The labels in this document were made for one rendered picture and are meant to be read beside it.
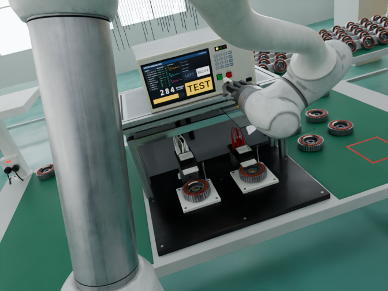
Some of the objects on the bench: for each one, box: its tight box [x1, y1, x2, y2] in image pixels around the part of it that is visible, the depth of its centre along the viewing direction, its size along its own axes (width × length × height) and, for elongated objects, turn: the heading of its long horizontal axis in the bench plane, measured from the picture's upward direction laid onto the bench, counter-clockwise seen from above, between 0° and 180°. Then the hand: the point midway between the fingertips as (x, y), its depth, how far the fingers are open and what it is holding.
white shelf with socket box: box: [0, 86, 40, 185], centre depth 151 cm, size 35×37×46 cm
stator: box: [238, 162, 267, 183], centre depth 121 cm, size 11×11×4 cm
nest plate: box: [230, 162, 279, 194], centre depth 122 cm, size 15×15×1 cm
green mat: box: [277, 89, 388, 200], centre depth 150 cm, size 94×61×1 cm, turn 34°
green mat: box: [0, 146, 154, 291], centre depth 135 cm, size 94×61×1 cm, turn 34°
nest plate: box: [176, 178, 221, 213], centre depth 119 cm, size 15×15×1 cm
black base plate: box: [148, 144, 330, 257], centre depth 123 cm, size 47×64×2 cm
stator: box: [182, 179, 211, 202], centre depth 118 cm, size 11×11×4 cm
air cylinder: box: [178, 167, 199, 182], centre depth 131 cm, size 5×8×6 cm
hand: (228, 83), depth 106 cm, fingers closed
